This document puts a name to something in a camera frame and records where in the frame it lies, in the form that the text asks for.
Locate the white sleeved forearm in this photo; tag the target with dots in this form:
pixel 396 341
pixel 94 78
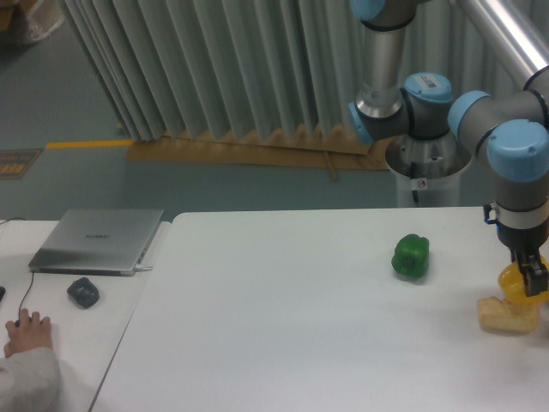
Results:
pixel 30 380

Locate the green bell pepper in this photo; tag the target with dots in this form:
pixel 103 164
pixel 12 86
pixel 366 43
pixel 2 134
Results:
pixel 411 257

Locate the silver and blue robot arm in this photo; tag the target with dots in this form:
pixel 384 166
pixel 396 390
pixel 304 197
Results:
pixel 510 136

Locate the silver closed laptop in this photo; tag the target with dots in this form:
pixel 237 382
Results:
pixel 102 242

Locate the person's hand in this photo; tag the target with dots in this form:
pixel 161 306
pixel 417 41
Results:
pixel 32 332

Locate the pale green folding curtain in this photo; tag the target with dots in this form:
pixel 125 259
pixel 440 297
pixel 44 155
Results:
pixel 170 67

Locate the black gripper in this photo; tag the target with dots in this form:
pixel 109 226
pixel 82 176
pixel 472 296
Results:
pixel 523 231

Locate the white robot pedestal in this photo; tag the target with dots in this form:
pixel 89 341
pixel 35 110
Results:
pixel 427 172

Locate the yellow bell pepper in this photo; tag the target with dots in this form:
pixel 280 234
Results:
pixel 512 285

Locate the black computer mouse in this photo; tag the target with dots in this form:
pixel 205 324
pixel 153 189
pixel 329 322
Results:
pixel 18 322

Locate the brown cardboard sheet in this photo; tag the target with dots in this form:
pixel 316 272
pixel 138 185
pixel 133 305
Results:
pixel 339 150

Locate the slice of bread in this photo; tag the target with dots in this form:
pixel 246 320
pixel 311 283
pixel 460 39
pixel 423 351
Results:
pixel 505 317

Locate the cardboard box with plastic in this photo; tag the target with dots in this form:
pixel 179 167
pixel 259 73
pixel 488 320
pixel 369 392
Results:
pixel 28 22

